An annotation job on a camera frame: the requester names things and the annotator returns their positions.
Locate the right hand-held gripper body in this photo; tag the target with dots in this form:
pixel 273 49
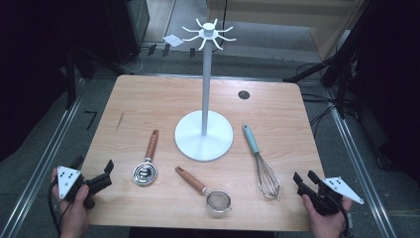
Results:
pixel 340 188

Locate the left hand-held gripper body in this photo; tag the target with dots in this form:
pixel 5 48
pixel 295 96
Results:
pixel 67 180

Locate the white utensil stand with hooks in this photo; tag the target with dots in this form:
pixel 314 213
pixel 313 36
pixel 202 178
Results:
pixel 198 145

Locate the person's left hand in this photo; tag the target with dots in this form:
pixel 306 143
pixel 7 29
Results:
pixel 74 218

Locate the person's right hand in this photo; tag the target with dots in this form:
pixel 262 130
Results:
pixel 328 226

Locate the black round table grommet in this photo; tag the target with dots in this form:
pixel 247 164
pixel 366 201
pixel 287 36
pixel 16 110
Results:
pixel 243 95

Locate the black metal stand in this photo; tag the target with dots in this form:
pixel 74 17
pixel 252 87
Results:
pixel 343 72

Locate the black cabinet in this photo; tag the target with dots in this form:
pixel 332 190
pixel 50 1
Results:
pixel 127 29

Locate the white paper sheet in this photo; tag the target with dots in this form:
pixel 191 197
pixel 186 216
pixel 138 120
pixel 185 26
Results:
pixel 173 40

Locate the metal floor rail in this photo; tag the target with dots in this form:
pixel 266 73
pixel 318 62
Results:
pixel 43 165
pixel 360 165

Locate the black upright post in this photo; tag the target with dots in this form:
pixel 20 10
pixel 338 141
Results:
pixel 70 82

